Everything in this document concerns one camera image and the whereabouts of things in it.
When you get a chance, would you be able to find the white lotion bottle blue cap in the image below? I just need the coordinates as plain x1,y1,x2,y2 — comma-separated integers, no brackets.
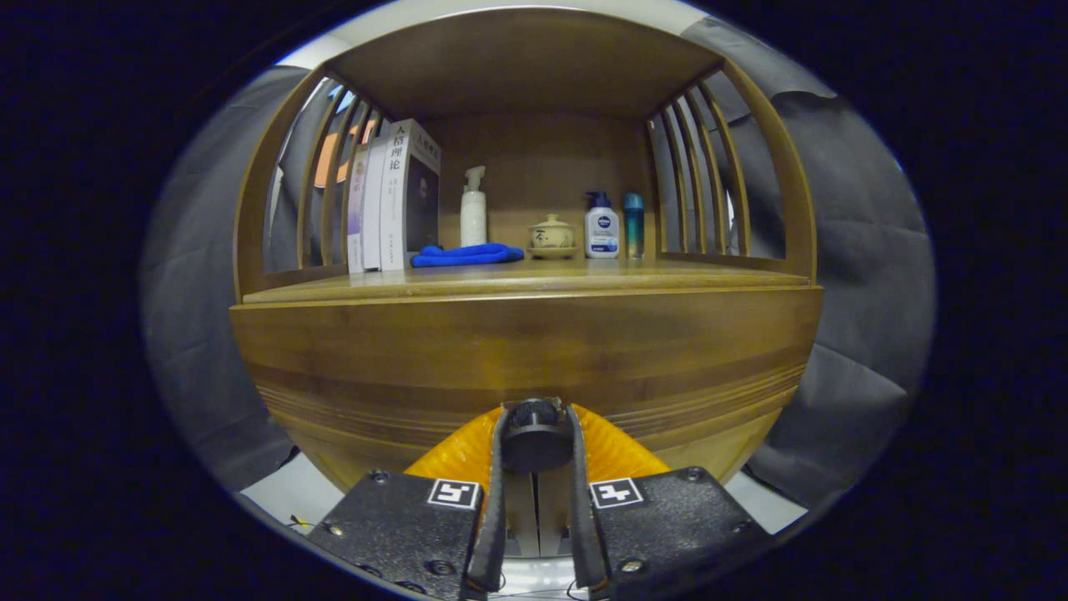
583,191,621,260

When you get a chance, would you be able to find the pale purple book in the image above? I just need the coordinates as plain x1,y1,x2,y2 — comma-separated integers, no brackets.
346,149,372,275

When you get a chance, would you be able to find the wooden cabinet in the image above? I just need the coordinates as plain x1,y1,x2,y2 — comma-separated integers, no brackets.
229,7,825,558

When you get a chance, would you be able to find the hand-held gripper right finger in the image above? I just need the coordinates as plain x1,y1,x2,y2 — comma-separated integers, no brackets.
563,403,773,601

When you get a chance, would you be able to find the blue cloth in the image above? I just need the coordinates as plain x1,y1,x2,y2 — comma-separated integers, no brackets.
411,242,526,269

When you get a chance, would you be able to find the slim teal bottle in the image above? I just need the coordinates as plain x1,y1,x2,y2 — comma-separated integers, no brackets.
622,193,645,260

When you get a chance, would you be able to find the wooden countertop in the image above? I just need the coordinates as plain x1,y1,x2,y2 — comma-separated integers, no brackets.
240,257,814,305

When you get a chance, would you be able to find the beige lidded tea cup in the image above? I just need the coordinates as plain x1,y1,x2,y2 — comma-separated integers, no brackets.
528,215,577,250

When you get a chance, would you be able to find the wooden drawer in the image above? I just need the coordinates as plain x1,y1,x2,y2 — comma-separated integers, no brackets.
231,288,825,493

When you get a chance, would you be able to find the white pump bottle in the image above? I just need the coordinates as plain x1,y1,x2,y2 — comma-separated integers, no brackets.
460,165,488,248

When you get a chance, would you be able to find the black drawer knob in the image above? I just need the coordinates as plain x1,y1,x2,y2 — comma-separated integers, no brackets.
501,399,575,475

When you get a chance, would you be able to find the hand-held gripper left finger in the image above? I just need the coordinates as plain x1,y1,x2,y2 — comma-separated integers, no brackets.
305,403,511,601

